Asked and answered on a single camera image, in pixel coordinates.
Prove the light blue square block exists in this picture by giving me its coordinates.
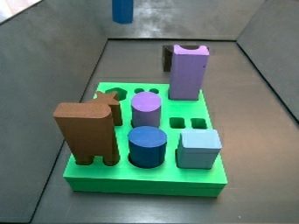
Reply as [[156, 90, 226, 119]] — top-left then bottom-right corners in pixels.
[[176, 129, 221, 169]]

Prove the purple cylinder peg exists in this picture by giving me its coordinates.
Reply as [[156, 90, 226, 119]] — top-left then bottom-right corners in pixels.
[[130, 92, 161, 127]]

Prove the dark blue cylinder peg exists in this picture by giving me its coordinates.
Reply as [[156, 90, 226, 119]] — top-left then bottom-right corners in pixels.
[[126, 126, 166, 168]]

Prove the green shape sorting board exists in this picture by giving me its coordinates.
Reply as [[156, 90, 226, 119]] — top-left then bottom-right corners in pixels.
[[62, 82, 228, 197]]

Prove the large brown block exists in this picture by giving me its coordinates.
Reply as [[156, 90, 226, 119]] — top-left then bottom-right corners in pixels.
[[53, 102, 120, 166]]

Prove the tall purple block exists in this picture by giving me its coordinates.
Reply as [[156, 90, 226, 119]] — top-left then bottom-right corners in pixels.
[[169, 45, 209, 101]]

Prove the blue hexagon peg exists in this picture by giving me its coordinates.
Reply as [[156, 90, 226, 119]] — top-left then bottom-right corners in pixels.
[[112, 0, 133, 24]]

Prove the brown star peg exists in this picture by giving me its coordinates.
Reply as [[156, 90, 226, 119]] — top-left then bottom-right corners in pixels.
[[88, 91, 122, 126]]

